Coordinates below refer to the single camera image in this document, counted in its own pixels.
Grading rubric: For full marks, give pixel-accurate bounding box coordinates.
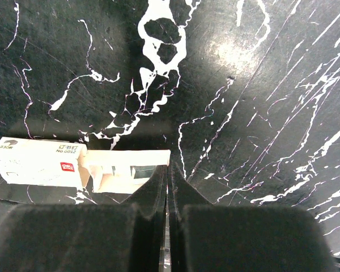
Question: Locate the staple box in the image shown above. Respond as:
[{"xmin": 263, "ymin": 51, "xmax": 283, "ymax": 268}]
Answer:
[
  {"xmin": 84, "ymin": 150, "xmax": 171, "ymax": 194},
  {"xmin": 0, "ymin": 137, "xmax": 90, "ymax": 189}
]

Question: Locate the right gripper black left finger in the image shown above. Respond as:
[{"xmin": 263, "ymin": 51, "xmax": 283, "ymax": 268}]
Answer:
[{"xmin": 0, "ymin": 165, "xmax": 168, "ymax": 271}]

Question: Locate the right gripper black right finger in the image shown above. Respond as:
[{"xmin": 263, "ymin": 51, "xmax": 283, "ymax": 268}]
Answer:
[{"xmin": 168, "ymin": 163, "xmax": 336, "ymax": 271}]

